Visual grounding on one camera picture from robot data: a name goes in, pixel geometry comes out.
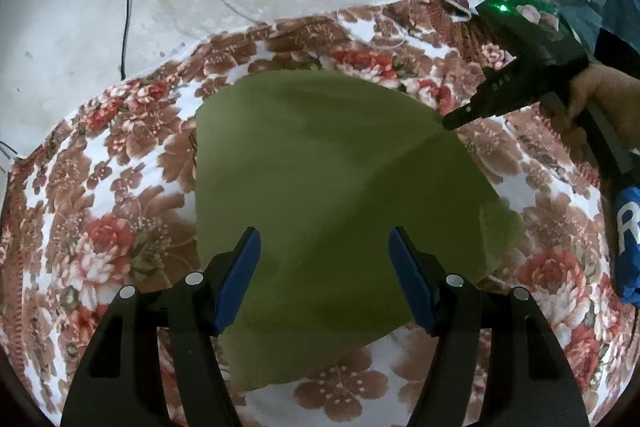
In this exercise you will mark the floral brown red blanket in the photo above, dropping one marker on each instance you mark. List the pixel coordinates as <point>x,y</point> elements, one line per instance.
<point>108,198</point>

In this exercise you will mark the person's right hand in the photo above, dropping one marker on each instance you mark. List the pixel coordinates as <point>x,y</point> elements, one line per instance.
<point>618,96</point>

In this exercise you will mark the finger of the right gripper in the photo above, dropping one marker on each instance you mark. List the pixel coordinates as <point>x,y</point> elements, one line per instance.
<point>493,98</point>

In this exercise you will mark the olive green large garment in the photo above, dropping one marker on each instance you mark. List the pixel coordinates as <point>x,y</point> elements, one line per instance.
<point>324,166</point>

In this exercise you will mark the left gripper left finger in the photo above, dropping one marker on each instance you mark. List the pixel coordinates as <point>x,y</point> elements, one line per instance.
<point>118,382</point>

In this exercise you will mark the blue sleeve with letter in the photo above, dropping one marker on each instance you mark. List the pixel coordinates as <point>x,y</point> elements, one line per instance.
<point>627,263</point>

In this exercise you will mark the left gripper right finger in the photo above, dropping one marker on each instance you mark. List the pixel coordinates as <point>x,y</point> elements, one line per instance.
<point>529,381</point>

